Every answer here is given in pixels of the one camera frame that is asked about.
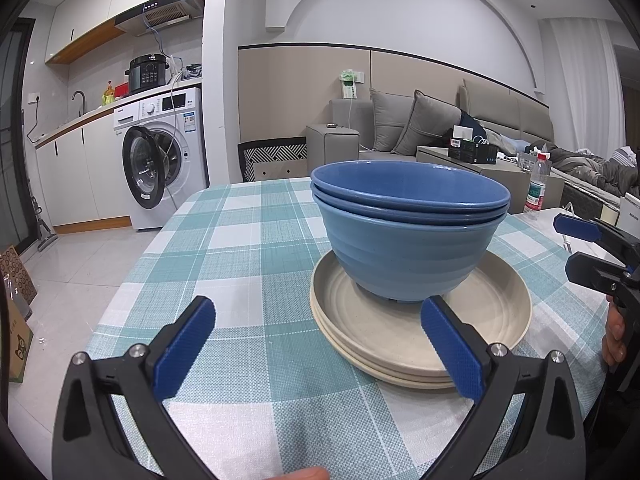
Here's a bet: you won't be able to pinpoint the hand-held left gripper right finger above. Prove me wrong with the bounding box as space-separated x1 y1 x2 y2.
420 295 587 480

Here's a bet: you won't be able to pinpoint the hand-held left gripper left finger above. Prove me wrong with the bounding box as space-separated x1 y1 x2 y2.
51 295 217 480

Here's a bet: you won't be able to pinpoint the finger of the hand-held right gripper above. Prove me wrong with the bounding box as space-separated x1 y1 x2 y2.
566 252 640 308
554 213 640 268

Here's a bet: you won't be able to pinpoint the beige plate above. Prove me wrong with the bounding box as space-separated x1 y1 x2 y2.
312 310 530 383
310 249 533 376
320 325 523 391

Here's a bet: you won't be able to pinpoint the blue bowl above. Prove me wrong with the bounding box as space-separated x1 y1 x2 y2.
310 160 511 211
314 195 508 303
311 185 510 222

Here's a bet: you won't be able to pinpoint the person's right hand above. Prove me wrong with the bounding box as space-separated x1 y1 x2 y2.
601 300 628 367

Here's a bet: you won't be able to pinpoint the person's left hand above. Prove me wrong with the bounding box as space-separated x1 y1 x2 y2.
280 466 330 480

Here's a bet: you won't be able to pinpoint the clear plastic water bottle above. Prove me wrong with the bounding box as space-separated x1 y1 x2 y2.
522 152 550 216

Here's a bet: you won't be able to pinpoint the white appliance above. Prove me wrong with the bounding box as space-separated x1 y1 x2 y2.
617 195 640 241

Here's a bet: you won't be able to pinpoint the teal checked tablecloth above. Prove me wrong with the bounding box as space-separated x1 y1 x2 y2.
85 177 613 480

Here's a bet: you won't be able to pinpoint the black cardboard box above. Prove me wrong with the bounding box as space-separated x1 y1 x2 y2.
447 141 498 165

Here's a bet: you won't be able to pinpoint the beige bed headboard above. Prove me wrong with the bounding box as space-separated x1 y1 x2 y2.
459 79 555 146

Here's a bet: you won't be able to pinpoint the white curtain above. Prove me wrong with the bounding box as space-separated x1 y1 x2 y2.
540 17 626 156

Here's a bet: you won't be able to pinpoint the dark clothing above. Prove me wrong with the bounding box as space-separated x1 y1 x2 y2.
457 110 488 131

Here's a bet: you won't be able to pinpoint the printed cardboard box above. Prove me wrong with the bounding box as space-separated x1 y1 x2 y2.
0 305 35 383

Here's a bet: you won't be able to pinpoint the grey floor mop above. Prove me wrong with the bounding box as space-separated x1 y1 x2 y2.
29 195 57 252

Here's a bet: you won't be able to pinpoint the grey cushion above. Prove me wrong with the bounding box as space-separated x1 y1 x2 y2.
369 88 418 153
391 90 462 156

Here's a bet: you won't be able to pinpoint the patterned brown cardboard box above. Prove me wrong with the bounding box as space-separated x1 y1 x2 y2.
0 245 38 306

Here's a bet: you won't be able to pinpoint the white washing machine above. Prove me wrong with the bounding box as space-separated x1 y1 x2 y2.
112 86 210 232

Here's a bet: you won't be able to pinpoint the white kitchen counter cabinet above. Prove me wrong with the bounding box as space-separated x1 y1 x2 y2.
34 105 133 233

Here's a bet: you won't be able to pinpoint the grey sofa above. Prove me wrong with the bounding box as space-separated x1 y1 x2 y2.
306 99 461 181

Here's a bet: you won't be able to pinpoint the black pressure cooker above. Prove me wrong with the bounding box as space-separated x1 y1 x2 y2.
129 55 167 95

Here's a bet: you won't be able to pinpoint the range hood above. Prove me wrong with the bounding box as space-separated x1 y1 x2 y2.
114 0 207 37

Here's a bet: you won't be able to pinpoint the white upper kitchen cabinets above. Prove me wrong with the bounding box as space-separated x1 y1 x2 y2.
44 0 166 66

